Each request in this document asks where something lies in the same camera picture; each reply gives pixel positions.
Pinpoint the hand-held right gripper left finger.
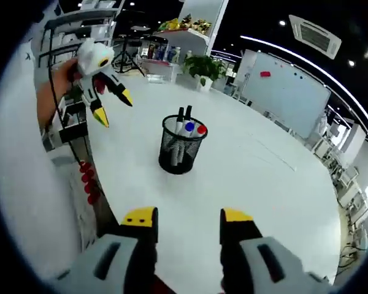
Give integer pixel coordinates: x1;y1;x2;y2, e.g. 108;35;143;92
53;206;159;294

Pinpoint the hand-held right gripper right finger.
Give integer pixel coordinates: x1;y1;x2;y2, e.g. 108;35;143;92
220;208;329;294

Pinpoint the black cap whiteboard marker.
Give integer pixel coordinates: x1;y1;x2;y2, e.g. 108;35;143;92
180;105;194;135
173;107;186;137

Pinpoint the blue cap whiteboard marker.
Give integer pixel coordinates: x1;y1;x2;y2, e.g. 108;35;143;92
183;121;196;138

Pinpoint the black mesh pen holder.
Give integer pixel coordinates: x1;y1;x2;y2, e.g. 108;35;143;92
158;114;209;175

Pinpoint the large white whiteboard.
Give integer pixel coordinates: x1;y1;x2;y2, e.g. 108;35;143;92
241;51;332;131

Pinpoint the person's left hand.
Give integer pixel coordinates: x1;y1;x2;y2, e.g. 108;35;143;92
53;59;81;93

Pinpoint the black tripod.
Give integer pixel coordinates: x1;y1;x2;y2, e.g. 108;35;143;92
112;30;146;77

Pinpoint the black cart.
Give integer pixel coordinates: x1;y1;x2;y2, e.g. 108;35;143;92
58;102;89;143

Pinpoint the grey metal shelf rack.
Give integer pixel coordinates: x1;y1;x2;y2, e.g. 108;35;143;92
38;7;118;69

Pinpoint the cluster of red balls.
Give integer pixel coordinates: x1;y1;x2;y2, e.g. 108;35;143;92
79;161;100;205

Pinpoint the green potted plant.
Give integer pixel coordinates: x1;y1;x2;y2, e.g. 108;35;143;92
183;55;226;92

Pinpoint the white snack display shelf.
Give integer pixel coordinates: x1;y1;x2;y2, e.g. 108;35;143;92
152;0;229;84

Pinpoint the ceiling air conditioner vent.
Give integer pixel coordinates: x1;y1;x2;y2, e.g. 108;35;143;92
289;14;343;59

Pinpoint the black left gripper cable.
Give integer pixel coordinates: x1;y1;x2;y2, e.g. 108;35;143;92
48;26;82;165

